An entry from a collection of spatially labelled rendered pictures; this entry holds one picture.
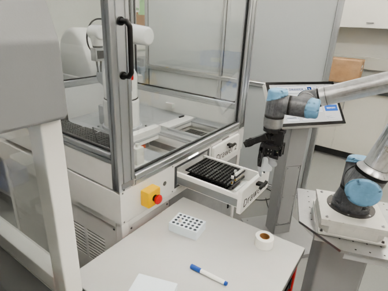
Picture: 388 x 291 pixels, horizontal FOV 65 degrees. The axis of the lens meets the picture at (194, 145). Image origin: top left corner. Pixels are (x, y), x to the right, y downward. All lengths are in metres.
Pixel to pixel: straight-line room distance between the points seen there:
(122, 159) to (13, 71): 0.64
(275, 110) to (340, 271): 0.78
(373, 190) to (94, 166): 1.01
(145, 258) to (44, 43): 0.81
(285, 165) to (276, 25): 1.26
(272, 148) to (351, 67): 3.16
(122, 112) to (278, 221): 1.71
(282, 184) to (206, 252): 1.24
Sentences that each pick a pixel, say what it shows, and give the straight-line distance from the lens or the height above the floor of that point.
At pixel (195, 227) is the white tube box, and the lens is 1.24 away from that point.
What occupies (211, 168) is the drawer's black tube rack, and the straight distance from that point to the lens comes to 1.44.
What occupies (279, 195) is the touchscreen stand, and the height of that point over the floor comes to 0.39.
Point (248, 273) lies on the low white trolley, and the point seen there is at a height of 0.76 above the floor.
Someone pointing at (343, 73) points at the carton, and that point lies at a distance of 4.32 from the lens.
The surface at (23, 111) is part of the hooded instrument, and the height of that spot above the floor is 1.39.
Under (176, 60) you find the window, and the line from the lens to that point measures 1.27.
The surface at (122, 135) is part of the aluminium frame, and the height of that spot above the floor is 1.16.
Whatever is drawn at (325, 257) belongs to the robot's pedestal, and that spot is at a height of 0.61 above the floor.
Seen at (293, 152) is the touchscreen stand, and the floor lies 0.73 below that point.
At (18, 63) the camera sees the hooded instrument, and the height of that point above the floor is 1.47.
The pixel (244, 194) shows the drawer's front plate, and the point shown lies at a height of 0.91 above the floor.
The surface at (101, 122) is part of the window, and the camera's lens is 1.14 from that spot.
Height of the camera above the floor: 1.54
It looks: 22 degrees down
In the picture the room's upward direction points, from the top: 3 degrees clockwise
